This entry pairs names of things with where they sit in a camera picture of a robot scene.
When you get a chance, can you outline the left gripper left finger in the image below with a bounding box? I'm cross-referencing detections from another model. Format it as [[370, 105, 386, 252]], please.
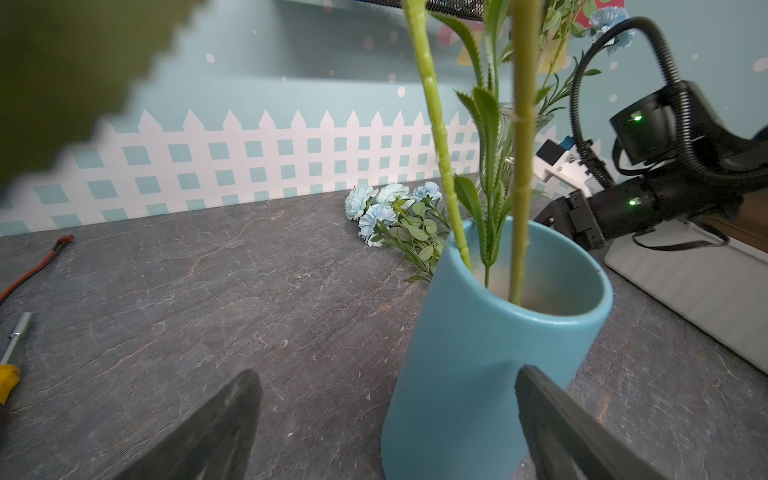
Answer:
[[117, 369, 263, 479]]

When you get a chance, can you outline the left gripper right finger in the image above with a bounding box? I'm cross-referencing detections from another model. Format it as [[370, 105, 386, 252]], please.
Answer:
[[515, 365, 663, 480]]

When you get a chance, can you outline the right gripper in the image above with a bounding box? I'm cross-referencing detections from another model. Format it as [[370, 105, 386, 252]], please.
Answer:
[[534, 140, 664, 251]]

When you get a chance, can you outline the teal ceramic vase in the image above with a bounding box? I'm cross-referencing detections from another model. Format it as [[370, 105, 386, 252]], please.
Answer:
[[381, 223, 614, 479]]

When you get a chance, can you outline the light blue rose stem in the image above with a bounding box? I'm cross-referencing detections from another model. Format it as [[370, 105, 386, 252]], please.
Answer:
[[344, 181, 451, 282]]

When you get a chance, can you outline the white blue rose stem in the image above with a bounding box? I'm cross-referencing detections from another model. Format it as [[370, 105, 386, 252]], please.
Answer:
[[401, 0, 472, 272]]

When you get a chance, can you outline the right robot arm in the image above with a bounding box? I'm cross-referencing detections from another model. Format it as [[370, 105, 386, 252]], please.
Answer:
[[535, 7, 767, 251]]

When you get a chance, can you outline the pink carnation stem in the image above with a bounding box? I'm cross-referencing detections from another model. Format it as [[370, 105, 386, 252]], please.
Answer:
[[431, 1, 512, 287]]

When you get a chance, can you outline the light blue rose bouquet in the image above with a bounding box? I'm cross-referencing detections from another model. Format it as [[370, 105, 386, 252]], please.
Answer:
[[537, 0, 629, 119]]

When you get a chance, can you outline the pink rose stem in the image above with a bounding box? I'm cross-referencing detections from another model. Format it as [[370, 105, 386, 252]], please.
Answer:
[[508, 0, 542, 306]]

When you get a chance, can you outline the yellow black screwdriver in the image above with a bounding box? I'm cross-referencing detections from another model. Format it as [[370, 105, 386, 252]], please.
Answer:
[[0, 312, 33, 407]]

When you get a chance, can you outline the black wire mesh basket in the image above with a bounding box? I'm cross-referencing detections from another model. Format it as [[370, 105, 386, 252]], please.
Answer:
[[361, 0, 483, 21]]

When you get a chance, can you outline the red black cable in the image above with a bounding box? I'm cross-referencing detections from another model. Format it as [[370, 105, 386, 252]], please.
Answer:
[[0, 233, 76, 304]]

